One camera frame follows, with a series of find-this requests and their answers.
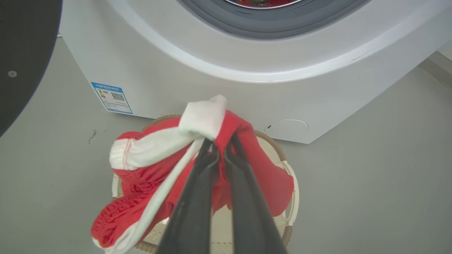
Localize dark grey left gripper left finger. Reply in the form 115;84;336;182
156;138;220;254

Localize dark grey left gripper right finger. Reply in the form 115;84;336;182
224;133;288;254

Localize red and white mesh garment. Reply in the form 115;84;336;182
90;95;295;254

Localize white laundry basket brown rim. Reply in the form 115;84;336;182
112;114;300;254

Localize white front-load washing machine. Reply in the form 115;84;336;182
58;0;452;144

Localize red clothes in drum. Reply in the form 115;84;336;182
236;0;294;7

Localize dark washing machine door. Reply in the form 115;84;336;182
0;0;63;138

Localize blue energy label sticker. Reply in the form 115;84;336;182
91;82;133;115

